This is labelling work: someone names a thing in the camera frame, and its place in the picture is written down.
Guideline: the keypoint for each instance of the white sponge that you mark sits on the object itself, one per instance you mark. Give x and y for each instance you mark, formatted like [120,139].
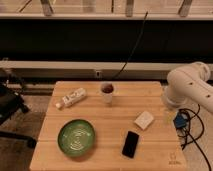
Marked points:
[144,120]

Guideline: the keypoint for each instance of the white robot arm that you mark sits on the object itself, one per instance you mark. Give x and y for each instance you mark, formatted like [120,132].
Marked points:
[189,82]

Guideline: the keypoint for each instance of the green ceramic bowl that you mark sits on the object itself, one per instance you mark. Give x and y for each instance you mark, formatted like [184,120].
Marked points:
[76,138]

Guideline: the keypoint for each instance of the white paper cup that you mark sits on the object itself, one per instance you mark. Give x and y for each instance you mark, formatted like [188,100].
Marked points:
[107,90]

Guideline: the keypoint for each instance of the white plastic bottle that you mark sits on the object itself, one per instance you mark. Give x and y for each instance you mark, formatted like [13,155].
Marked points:
[71,98]

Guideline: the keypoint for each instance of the black smartphone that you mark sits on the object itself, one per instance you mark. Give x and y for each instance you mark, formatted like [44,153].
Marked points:
[130,144]

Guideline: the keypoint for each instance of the blue connector box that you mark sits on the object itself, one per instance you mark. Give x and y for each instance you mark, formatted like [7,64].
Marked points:
[179,121]

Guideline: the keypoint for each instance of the black office chair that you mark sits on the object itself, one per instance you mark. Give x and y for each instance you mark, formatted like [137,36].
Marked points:
[10,103]

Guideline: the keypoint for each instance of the white wall outlet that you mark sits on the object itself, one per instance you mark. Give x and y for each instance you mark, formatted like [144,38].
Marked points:
[98,74]

